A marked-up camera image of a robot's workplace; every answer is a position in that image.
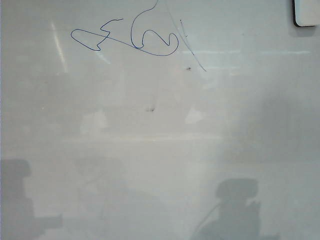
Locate white eraser with black felt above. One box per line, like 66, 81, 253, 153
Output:
292, 0, 320, 28

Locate white glass whiteboard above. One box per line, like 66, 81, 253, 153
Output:
0, 0, 320, 240

